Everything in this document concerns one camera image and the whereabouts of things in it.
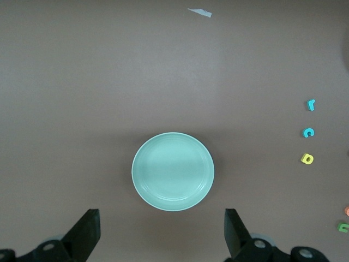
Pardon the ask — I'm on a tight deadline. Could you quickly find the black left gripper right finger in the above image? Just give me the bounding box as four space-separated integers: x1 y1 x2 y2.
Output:
223 209 335 262

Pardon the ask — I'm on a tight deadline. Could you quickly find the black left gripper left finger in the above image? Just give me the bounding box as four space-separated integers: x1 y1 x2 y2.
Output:
0 209 101 262

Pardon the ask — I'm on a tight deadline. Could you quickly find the green plate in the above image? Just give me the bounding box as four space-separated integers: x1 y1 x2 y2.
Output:
131 132 215 212

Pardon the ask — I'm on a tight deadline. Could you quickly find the white torn paper scrap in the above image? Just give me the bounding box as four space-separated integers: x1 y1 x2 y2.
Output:
187 8 213 18

